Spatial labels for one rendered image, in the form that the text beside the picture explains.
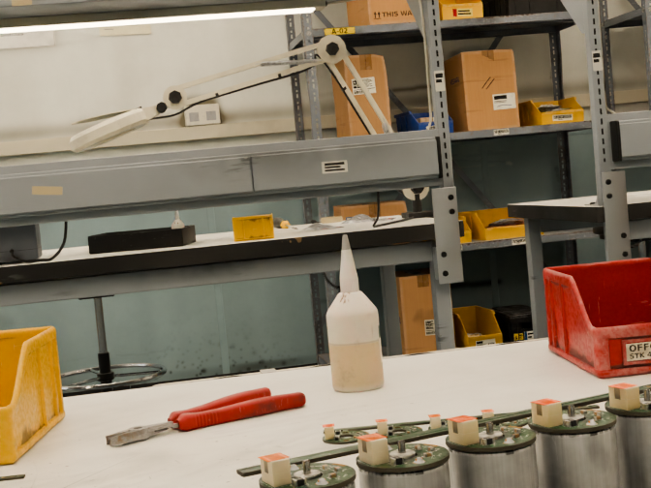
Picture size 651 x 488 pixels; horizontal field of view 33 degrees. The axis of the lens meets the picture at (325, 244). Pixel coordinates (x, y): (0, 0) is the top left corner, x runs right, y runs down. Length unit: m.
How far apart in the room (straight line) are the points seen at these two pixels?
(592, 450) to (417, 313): 4.16
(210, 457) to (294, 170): 2.09
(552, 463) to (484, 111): 4.25
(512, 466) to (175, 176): 2.34
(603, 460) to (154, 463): 0.31
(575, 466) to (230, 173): 2.34
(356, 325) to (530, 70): 4.41
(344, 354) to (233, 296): 4.07
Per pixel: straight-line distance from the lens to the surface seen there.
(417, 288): 4.47
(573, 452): 0.32
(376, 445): 0.30
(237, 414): 0.66
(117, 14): 2.84
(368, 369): 0.71
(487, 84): 4.57
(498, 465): 0.31
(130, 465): 0.59
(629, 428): 0.34
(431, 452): 0.30
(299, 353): 4.84
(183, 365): 4.80
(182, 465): 0.58
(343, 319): 0.71
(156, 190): 2.62
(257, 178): 2.64
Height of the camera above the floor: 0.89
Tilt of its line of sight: 3 degrees down
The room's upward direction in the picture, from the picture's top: 5 degrees counter-clockwise
